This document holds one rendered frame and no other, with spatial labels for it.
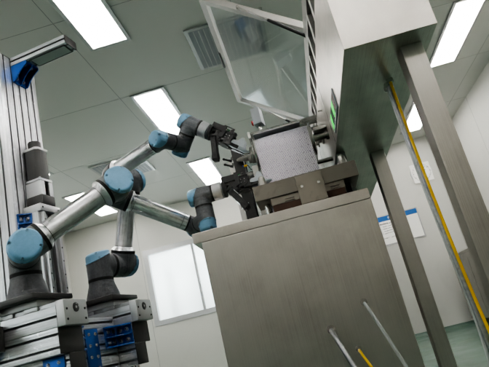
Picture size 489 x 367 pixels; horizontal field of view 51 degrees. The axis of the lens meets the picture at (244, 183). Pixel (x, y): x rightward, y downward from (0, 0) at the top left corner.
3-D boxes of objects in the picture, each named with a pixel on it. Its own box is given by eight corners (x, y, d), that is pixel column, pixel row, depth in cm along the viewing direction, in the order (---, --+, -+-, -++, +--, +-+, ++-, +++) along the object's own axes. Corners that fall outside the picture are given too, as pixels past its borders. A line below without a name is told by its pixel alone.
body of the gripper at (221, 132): (236, 129, 224) (212, 119, 227) (227, 146, 223) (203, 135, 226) (239, 135, 231) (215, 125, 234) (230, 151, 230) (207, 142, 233)
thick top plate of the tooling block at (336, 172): (260, 210, 208) (257, 196, 210) (356, 185, 205) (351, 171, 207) (255, 202, 193) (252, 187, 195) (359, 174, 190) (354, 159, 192)
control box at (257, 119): (255, 129, 292) (250, 113, 295) (265, 125, 291) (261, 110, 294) (250, 125, 286) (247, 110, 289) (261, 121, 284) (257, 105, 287)
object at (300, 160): (268, 199, 213) (258, 159, 219) (323, 184, 211) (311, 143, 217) (268, 199, 213) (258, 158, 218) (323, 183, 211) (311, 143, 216)
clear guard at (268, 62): (241, 99, 330) (241, 98, 330) (313, 122, 318) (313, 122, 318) (205, 1, 230) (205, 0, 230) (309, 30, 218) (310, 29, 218)
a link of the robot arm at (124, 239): (100, 277, 248) (110, 165, 252) (124, 275, 260) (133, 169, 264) (116, 279, 241) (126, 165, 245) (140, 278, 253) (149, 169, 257)
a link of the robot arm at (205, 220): (212, 234, 221) (207, 210, 224) (220, 226, 212) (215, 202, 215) (195, 237, 218) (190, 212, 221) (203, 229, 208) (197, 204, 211)
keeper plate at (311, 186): (302, 205, 190) (294, 178, 193) (328, 199, 189) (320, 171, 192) (302, 204, 187) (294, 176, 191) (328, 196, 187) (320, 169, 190)
